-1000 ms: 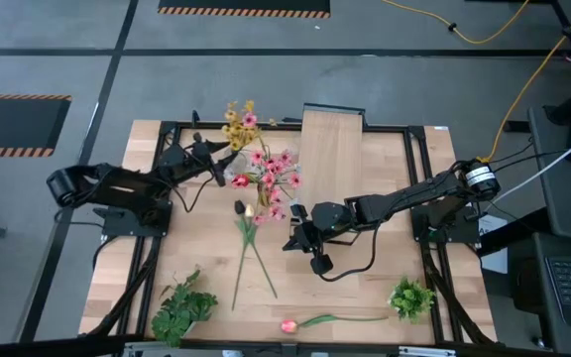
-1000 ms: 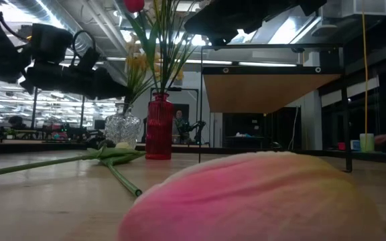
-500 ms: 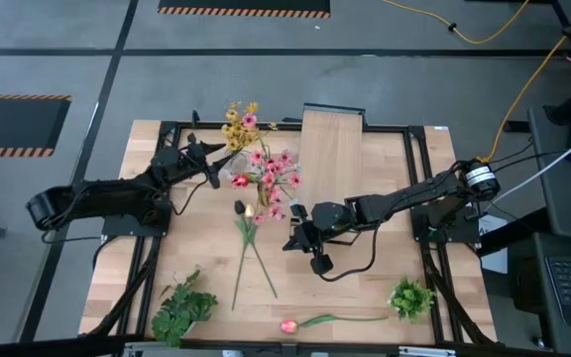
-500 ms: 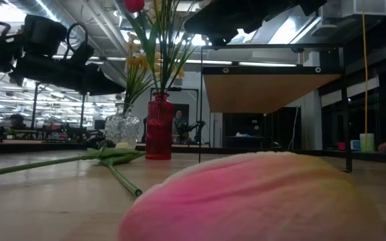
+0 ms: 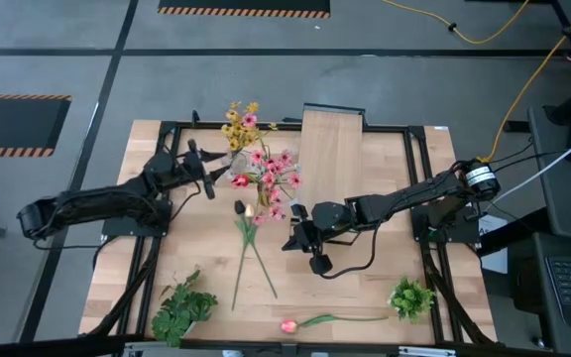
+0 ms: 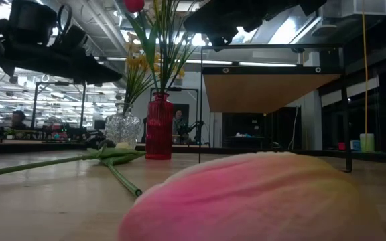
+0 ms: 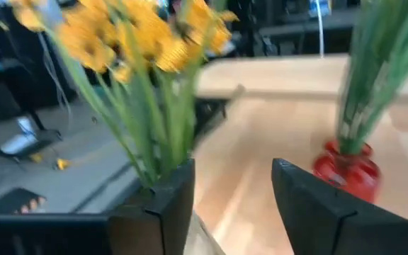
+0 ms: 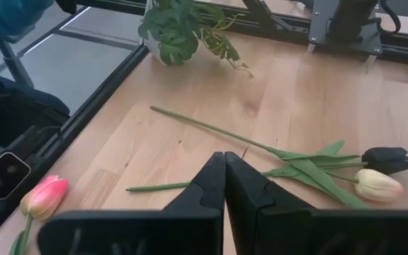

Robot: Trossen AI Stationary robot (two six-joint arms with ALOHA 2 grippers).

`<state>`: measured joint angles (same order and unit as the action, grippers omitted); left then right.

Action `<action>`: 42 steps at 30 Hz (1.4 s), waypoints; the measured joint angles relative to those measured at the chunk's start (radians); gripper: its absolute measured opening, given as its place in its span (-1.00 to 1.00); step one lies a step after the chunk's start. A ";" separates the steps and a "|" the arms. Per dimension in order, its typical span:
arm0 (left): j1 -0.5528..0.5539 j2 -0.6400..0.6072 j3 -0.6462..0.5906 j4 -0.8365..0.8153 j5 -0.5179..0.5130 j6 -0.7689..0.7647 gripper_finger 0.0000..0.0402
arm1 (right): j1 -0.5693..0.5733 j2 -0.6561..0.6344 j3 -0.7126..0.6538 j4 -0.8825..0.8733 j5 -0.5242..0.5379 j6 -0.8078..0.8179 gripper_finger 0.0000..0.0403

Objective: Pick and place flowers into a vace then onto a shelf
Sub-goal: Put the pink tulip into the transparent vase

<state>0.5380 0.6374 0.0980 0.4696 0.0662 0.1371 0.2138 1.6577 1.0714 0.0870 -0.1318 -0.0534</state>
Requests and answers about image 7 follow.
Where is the yellow artificial flower bunch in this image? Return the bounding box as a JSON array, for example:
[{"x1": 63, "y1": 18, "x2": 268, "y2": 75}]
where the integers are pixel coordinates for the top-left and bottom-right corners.
[{"x1": 8, "y1": 0, "x2": 240, "y2": 188}]

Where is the hazard-striped black floor mat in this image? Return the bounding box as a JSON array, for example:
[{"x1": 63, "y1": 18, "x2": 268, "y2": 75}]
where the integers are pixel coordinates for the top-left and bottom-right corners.
[{"x1": 0, "y1": 187, "x2": 47, "y2": 215}]

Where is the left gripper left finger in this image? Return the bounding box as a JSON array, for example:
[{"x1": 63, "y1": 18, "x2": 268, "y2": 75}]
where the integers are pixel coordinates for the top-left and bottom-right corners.
[{"x1": 0, "y1": 158, "x2": 196, "y2": 255}]

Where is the white artificial flower spray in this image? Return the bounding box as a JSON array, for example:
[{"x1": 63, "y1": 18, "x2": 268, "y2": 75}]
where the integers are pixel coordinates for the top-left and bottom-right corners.
[{"x1": 334, "y1": 0, "x2": 408, "y2": 157}]

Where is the red ribbed glass vase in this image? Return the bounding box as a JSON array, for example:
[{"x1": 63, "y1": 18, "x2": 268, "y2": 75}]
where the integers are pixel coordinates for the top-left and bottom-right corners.
[{"x1": 312, "y1": 140, "x2": 382, "y2": 205}]

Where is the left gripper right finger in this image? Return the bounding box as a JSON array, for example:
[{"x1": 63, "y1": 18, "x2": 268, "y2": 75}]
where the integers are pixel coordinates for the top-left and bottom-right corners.
[{"x1": 271, "y1": 158, "x2": 408, "y2": 255}]

